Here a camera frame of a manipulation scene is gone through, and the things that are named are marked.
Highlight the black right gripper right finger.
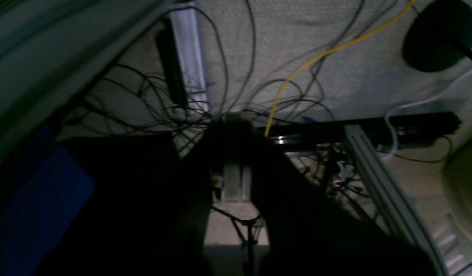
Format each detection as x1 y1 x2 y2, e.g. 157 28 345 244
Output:
240 121 436 276

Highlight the black power strip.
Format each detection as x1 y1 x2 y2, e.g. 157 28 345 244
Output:
155 19 188 107

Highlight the aluminium frame leg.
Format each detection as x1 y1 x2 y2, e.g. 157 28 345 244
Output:
343 125 449 276

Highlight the aluminium profile rail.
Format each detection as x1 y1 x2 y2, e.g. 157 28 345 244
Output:
170 0 210 112

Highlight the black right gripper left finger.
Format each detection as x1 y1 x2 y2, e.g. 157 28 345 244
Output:
36 133 213 276

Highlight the black round stand base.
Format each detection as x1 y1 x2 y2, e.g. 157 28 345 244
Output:
401 0 472 73

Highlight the yellow cable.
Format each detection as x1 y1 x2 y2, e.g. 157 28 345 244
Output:
264 0 416 137

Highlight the white cable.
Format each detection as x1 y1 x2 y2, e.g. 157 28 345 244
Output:
381 68 472 161

